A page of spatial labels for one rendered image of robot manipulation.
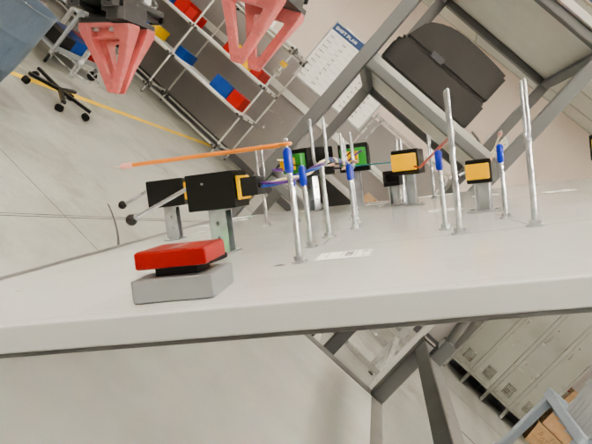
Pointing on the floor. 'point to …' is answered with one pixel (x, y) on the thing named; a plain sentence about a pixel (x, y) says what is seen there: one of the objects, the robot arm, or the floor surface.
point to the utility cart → (542, 414)
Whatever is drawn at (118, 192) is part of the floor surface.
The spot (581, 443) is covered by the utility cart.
